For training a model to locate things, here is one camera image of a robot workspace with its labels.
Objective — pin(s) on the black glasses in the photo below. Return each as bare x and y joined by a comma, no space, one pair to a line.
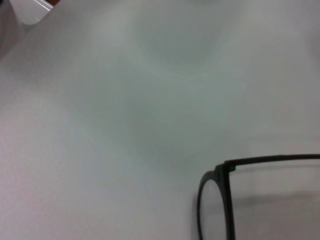
225,180

